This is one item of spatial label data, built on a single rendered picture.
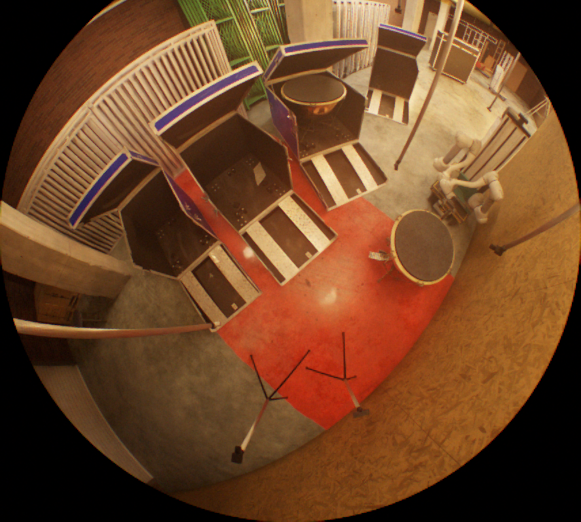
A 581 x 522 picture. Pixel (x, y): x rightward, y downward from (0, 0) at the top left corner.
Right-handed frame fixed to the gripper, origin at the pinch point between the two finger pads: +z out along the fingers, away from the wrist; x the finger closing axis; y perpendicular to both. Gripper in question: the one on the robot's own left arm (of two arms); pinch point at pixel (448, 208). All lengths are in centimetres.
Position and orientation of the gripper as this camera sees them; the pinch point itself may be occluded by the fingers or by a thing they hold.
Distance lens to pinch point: 229.1
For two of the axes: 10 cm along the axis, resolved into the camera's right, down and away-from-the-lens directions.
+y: -1.8, 5.6, 8.1
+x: -6.6, -6.8, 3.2
